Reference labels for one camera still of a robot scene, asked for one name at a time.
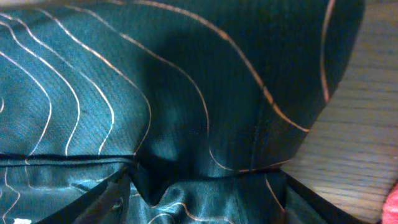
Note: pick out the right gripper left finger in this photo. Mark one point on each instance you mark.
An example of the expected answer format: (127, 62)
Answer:
(108, 202)

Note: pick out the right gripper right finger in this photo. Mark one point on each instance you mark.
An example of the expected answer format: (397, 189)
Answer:
(303, 205)

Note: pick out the black orange-patterned jersey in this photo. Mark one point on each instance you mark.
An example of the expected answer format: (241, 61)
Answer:
(202, 102)

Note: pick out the red shirt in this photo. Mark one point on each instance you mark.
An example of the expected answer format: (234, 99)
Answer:
(390, 208)

